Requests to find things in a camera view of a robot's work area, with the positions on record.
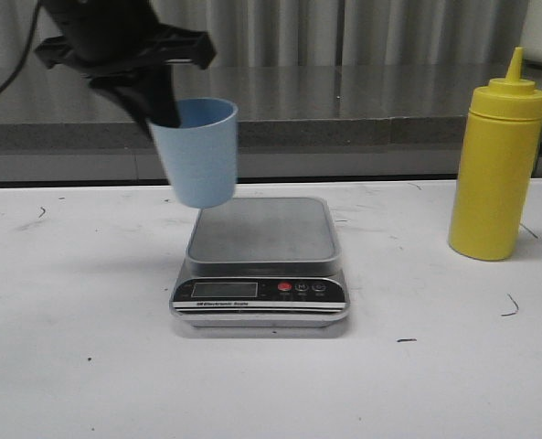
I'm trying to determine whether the white pleated curtain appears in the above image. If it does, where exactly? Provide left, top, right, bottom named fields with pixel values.
left=0, top=0, right=542, bottom=69

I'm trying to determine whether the silver electronic kitchen scale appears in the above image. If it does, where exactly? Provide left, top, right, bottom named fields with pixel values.
left=169, top=197, right=350, bottom=338

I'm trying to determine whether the light blue plastic cup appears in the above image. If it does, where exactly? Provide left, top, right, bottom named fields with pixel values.
left=149, top=98, right=238, bottom=209

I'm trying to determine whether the yellow squeeze bottle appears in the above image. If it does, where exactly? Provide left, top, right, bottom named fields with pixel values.
left=448, top=47, right=542, bottom=261

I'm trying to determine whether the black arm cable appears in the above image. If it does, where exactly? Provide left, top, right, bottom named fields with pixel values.
left=0, top=0, right=41, bottom=115

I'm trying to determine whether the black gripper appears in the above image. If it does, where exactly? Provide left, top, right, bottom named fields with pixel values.
left=35, top=1, right=216, bottom=140

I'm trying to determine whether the grey stone counter ledge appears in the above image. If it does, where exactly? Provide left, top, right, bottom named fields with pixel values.
left=0, top=63, right=542, bottom=184

